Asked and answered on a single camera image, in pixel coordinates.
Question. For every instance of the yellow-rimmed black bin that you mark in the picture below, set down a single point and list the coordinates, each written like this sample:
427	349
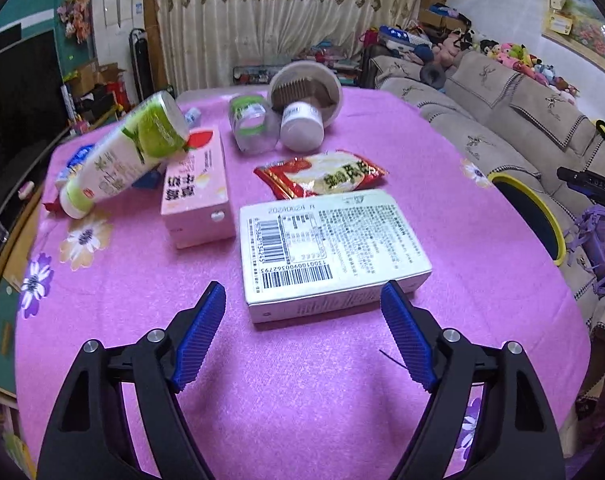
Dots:
527	210

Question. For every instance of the stacked cardboard boxes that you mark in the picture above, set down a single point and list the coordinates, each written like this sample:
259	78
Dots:
435	5

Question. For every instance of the white plastic jar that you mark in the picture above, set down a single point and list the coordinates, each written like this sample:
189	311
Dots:
302	130

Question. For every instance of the red wrapper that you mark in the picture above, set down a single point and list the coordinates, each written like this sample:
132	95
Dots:
52	206

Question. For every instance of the small white blue tube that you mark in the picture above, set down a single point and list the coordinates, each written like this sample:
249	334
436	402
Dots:
193	117

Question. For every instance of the framed wall picture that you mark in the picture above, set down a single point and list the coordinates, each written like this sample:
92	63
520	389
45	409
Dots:
587	20

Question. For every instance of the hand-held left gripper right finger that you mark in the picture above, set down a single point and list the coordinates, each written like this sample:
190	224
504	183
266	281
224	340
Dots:
407	332

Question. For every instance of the black tower fan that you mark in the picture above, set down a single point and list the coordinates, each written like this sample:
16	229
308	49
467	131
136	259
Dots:
140	65

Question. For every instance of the pink toy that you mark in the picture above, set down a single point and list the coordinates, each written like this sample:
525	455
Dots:
26	189

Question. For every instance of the artificial flower bunch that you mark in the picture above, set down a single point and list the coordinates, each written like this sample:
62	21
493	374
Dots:
75	15

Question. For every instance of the black tray of books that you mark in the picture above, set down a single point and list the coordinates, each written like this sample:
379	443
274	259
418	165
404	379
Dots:
252	72

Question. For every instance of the small blue carton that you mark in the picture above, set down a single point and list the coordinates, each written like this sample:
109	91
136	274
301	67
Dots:
80	157

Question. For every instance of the pink drink carton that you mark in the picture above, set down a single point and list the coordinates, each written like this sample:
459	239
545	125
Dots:
197	195

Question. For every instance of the beige sofa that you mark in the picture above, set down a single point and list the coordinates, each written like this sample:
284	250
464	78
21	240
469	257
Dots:
512	120

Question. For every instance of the red canister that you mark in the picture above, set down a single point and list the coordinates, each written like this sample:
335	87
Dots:
118	95

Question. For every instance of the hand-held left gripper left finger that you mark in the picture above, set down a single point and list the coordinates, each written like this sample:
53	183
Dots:
200	332

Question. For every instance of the row of plush toys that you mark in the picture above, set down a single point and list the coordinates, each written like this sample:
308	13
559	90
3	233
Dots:
527	62

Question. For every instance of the round paper bowl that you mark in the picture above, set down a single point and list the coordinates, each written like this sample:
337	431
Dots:
307	85

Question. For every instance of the pink floral tablecloth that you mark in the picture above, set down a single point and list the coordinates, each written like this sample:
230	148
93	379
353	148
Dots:
292	400

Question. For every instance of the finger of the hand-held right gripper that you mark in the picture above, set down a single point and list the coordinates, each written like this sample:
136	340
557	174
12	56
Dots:
592	182

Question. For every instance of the cream curtain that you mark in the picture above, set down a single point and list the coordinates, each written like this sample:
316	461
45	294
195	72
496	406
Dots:
282	25

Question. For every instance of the black television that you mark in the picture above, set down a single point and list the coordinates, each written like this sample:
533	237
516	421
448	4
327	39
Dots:
17	110

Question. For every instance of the dark blue wrapper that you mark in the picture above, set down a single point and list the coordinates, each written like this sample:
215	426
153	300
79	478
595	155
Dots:
150	180

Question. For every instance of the white box with barcode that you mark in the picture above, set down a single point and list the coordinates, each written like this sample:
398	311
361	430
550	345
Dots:
327	240

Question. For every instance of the blue starred bag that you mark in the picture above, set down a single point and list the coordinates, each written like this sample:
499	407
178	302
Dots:
395	36

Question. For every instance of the green tea bottle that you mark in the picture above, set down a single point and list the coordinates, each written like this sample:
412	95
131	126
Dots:
117	160

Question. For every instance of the red snack packet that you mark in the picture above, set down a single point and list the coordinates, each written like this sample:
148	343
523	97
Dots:
327	172

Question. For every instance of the clear jar with green label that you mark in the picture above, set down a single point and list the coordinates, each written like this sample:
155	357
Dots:
252	127

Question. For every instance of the open cardboard boxes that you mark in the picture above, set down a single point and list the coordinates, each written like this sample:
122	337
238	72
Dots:
95	77

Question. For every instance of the purple fringed cloth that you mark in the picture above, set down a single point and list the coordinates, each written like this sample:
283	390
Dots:
589	240

